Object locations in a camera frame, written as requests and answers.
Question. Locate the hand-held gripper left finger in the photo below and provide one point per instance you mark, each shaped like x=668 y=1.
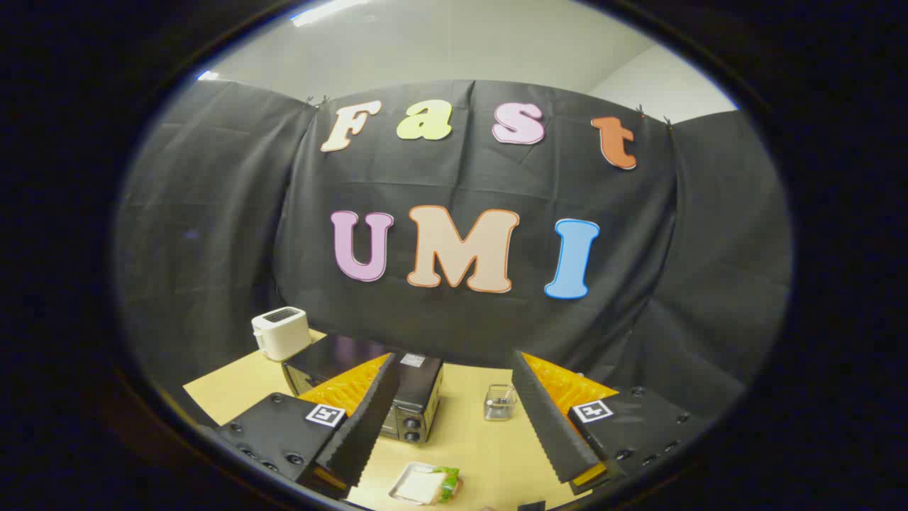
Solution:
x=369 y=419

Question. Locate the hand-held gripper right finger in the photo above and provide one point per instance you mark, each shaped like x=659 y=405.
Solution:
x=546 y=419

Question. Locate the black toaster oven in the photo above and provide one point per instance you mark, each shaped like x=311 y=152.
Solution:
x=420 y=389

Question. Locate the sandwich with green lettuce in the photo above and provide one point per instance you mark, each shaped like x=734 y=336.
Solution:
x=445 y=482

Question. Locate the white pop-up toaster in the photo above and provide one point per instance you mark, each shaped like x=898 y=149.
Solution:
x=282 y=333

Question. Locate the small clear glass jar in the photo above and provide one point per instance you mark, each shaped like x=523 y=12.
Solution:
x=500 y=403

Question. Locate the white plastic tray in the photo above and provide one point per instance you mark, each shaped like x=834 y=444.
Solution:
x=396 y=491

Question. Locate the black backdrop cloth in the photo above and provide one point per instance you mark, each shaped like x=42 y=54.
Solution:
x=213 y=248

